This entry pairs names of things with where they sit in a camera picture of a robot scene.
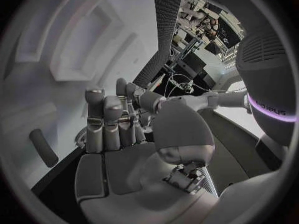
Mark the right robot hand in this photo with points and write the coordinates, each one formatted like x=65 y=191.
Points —
x=130 y=171

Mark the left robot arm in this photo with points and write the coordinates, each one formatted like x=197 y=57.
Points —
x=230 y=99

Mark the white task board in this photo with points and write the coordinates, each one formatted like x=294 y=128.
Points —
x=37 y=97

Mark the grey cylinder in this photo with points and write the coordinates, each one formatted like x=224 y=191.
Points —
x=43 y=147

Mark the dark monitor screen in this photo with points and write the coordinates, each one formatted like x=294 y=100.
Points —
x=227 y=34

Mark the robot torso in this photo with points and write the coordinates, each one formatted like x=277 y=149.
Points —
x=268 y=74

